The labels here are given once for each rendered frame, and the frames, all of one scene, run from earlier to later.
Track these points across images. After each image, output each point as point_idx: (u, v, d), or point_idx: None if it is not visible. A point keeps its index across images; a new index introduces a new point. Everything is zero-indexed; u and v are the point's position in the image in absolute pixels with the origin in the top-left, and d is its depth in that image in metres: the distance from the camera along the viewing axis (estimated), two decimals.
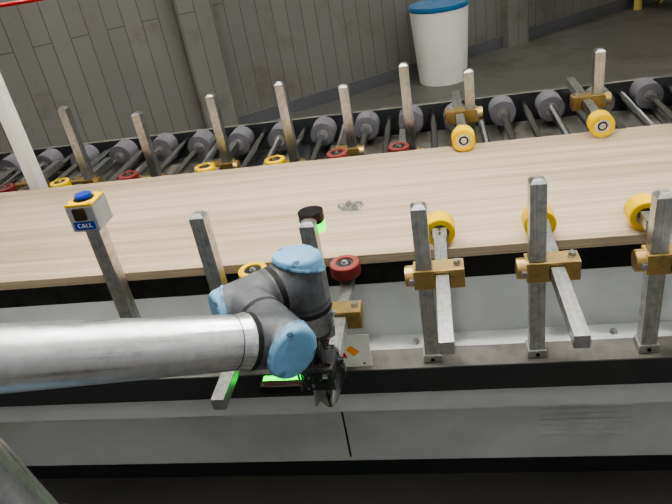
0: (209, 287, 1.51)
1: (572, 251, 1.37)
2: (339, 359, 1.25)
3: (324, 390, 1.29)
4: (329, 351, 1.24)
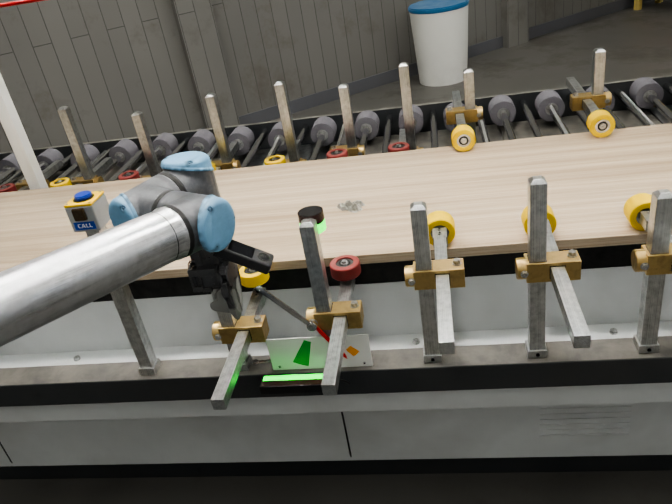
0: None
1: (572, 251, 1.37)
2: (221, 281, 1.27)
3: None
4: (218, 267, 1.27)
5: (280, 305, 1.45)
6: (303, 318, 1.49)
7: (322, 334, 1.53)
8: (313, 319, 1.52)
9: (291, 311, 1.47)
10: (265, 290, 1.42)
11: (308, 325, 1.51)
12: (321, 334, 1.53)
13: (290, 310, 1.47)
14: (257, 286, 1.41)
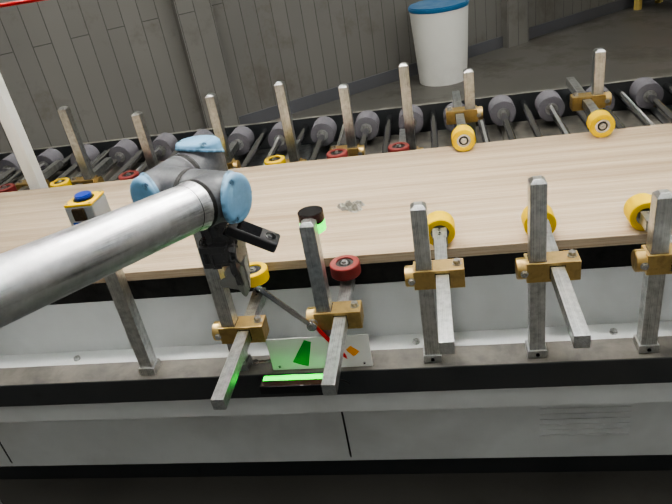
0: (209, 287, 1.51)
1: (572, 251, 1.37)
2: (230, 258, 1.34)
3: None
4: (227, 245, 1.34)
5: (280, 305, 1.45)
6: (303, 318, 1.49)
7: (322, 334, 1.53)
8: (313, 319, 1.52)
9: (291, 311, 1.47)
10: (265, 290, 1.42)
11: (308, 325, 1.51)
12: (321, 334, 1.53)
13: (290, 310, 1.47)
14: (257, 286, 1.41)
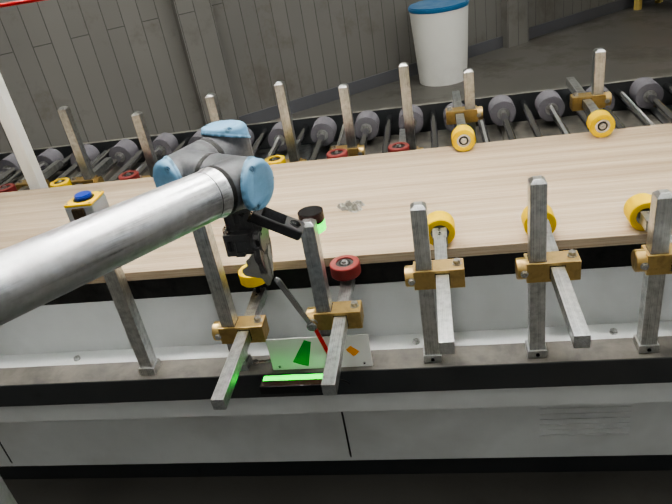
0: (209, 287, 1.51)
1: (572, 251, 1.37)
2: (254, 246, 1.32)
3: None
4: (252, 233, 1.32)
5: (291, 300, 1.44)
6: (307, 317, 1.49)
7: (318, 336, 1.54)
8: (314, 319, 1.52)
9: (298, 308, 1.46)
10: (282, 283, 1.40)
11: (309, 324, 1.51)
12: (317, 335, 1.54)
13: (298, 307, 1.46)
14: (276, 277, 1.39)
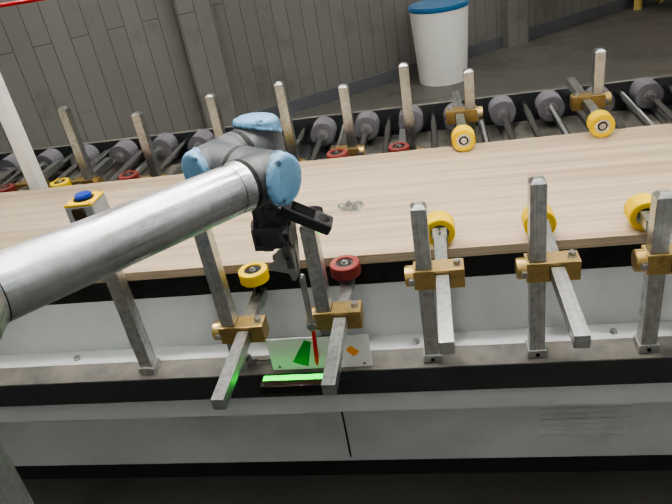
0: (209, 287, 1.51)
1: (572, 251, 1.37)
2: (283, 240, 1.31)
3: None
4: (280, 227, 1.31)
5: (304, 298, 1.44)
6: (312, 317, 1.49)
7: (313, 336, 1.54)
8: (316, 320, 1.52)
9: (308, 307, 1.46)
10: (305, 280, 1.39)
11: (310, 324, 1.50)
12: (312, 336, 1.54)
13: (308, 306, 1.45)
14: (302, 274, 1.38)
